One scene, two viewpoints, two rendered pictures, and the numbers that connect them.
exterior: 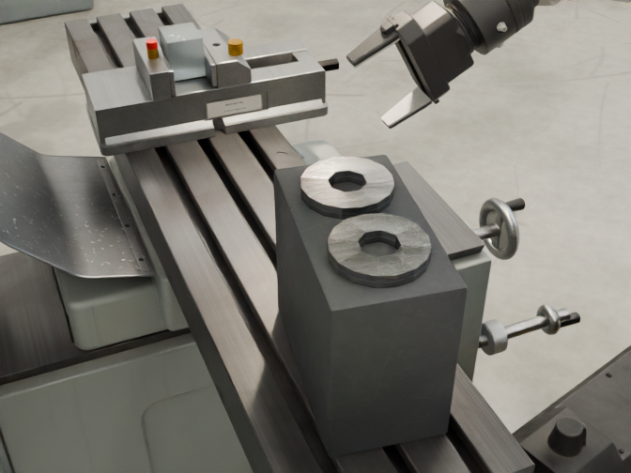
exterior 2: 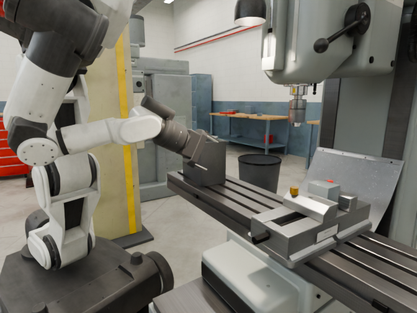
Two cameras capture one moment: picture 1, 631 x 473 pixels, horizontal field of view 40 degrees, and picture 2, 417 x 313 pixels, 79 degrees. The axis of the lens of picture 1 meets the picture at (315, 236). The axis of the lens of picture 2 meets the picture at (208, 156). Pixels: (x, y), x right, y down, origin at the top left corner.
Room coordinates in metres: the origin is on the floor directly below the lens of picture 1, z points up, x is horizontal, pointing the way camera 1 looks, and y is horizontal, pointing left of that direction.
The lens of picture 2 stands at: (1.75, -0.24, 1.27)
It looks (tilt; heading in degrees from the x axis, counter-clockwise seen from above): 13 degrees down; 169
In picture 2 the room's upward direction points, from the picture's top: straight up
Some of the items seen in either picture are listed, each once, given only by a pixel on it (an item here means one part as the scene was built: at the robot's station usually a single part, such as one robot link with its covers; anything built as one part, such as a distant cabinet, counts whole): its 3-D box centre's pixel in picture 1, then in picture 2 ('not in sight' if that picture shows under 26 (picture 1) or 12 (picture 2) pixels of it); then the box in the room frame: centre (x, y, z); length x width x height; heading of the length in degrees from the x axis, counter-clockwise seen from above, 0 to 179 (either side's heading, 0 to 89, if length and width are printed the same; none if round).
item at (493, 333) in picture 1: (530, 325); not in sight; (1.15, -0.39, 0.49); 0.22 x 0.06 x 0.06; 113
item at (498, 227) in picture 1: (482, 233); not in sight; (1.27, -0.31, 0.61); 0.16 x 0.12 x 0.12; 113
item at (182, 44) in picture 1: (181, 51); (322, 194); (1.17, 0.19, 1.02); 0.06 x 0.05 x 0.06; 21
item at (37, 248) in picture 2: not in sight; (62, 241); (0.68, -0.65, 0.68); 0.21 x 0.20 x 0.13; 39
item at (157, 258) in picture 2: not in sight; (155, 274); (0.73, -0.28, 0.50); 0.20 x 0.05 x 0.20; 39
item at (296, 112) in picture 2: not in sight; (296, 112); (1.08, 0.15, 1.23); 0.05 x 0.05 x 0.06
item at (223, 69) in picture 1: (220, 55); (309, 204); (1.19, 0.14, 1.00); 0.12 x 0.06 x 0.04; 21
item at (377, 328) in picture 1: (359, 294); (202, 157); (0.64, -0.04, 1.01); 0.22 x 0.12 x 0.20; 14
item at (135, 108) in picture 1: (205, 80); (314, 214); (1.18, 0.17, 0.97); 0.35 x 0.15 x 0.11; 111
